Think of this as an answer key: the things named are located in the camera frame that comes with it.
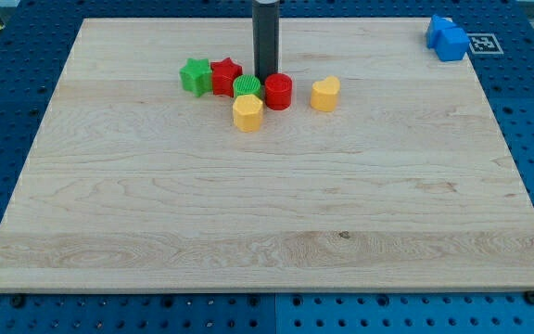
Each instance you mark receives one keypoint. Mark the blue cube block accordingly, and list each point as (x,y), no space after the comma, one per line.
(452,44)

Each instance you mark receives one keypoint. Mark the wooden board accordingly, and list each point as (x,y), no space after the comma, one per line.
(133,185)

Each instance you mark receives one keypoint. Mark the yellow hexagon block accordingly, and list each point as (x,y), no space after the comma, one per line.
(248,113)

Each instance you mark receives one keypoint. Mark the green cylinder block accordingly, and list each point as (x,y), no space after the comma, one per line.
(247,84)

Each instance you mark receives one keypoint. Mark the black screw left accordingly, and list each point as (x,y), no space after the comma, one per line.
(17,301)

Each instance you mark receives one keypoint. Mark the black screw right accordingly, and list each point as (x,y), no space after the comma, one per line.
(529,297)

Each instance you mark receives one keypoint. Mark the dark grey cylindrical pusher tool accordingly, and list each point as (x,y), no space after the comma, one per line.
(265,24)

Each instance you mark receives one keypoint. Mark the black white fiducial tag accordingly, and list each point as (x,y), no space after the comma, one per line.
(482,43)

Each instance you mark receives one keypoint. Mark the red cylinder block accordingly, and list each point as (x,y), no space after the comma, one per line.
(278,91)

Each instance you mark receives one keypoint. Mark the black screw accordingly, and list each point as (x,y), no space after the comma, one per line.
(17,301)
(529,297)

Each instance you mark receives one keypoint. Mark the red star block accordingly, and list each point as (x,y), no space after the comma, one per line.
(224,73)

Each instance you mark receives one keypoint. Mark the green star block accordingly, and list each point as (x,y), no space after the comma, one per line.
(196,76)

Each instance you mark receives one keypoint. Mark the blue pentagon block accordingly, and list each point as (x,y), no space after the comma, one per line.
(436,24)

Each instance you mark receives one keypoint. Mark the yellow heart block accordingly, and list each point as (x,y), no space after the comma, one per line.
(325,93)

